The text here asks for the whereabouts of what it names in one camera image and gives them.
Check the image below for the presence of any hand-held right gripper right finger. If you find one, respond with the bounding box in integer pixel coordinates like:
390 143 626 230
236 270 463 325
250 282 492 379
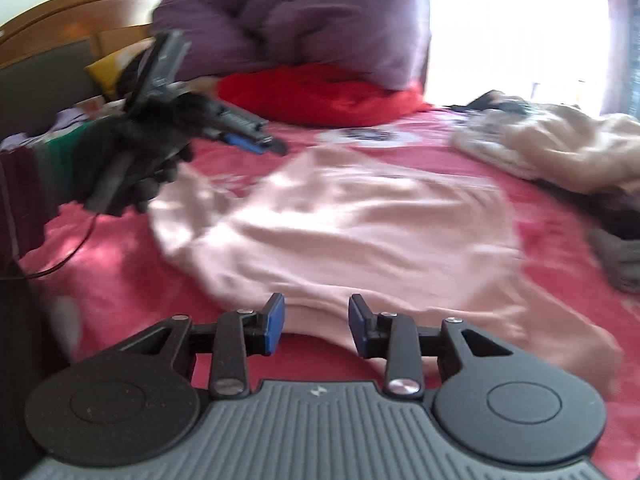
348 294 521 401

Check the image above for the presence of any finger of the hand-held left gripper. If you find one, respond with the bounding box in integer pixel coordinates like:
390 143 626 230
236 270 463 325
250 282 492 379
222 131 268 155
250 132 289 157

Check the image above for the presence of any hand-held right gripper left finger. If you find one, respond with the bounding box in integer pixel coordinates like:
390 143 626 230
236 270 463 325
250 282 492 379
120 292 287 401

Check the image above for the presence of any pink sweatshirt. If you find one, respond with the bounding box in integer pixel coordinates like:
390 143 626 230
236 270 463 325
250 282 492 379
147 147 623 396

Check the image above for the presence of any person's left hand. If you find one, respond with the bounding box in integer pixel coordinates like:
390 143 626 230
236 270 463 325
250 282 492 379
67 109 197 218

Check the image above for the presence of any yellow pillow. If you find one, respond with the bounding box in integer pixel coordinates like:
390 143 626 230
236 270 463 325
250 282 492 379
84 52 136 101

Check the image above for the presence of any red quilt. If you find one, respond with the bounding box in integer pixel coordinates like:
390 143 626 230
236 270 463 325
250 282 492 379
217 62 433 128

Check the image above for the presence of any lavender cloth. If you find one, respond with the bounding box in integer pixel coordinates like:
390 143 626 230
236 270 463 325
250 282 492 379
52 105 101 136

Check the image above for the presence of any wooden headboard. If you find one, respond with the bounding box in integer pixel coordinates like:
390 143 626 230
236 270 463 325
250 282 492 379
0 0 168 68

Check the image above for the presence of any pink floral blanket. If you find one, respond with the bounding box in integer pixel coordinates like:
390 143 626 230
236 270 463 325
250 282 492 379
17 105 640 480

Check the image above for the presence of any grey headboard panel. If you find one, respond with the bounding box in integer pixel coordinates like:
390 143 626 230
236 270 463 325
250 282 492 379
0 40 108 136

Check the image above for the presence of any purple duvet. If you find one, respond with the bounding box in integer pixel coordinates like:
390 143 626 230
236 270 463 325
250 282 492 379
150 0 433 93

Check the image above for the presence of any white printed garment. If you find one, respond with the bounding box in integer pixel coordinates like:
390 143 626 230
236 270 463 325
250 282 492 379
452 110 541 181

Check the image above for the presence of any black garment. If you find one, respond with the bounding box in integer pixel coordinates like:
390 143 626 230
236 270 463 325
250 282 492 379
450 90 531 113

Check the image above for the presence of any bright window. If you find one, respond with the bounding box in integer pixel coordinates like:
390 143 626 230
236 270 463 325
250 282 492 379
415 0 616 111

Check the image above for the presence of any grey folded garment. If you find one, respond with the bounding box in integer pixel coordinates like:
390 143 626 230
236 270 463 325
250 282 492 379
587 227 640 293

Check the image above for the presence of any beige fleece garment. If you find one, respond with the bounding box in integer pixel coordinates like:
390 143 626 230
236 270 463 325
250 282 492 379
500 105 640 196

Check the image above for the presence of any black cable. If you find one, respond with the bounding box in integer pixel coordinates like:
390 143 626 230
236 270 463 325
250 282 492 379
22 212 98 279

